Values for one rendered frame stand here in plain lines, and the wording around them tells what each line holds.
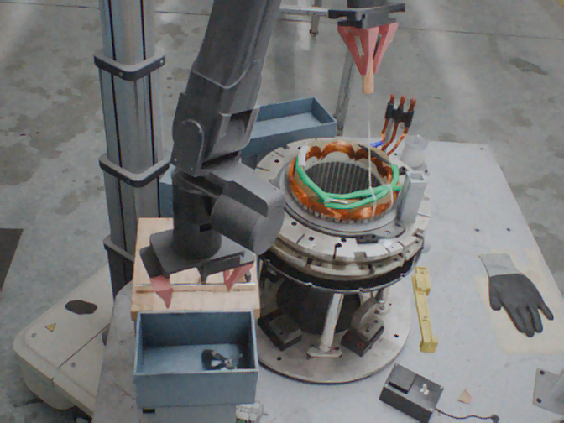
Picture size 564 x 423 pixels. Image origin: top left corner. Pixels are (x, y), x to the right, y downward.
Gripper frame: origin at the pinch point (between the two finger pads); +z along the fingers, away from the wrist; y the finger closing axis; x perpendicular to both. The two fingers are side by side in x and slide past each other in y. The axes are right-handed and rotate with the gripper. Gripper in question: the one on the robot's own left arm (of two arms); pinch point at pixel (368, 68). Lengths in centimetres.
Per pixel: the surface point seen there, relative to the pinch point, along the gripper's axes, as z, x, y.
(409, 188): 19.3, -5.0, 3.8
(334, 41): 42, 229, 203
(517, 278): 54, -1, 45
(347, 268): 30.8, -1.7, -7.4
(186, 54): 38, 258, 115
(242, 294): 30.0, 2.7, -25.0
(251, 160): 24.1, 38.4, 3.2
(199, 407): 44, 0, -36
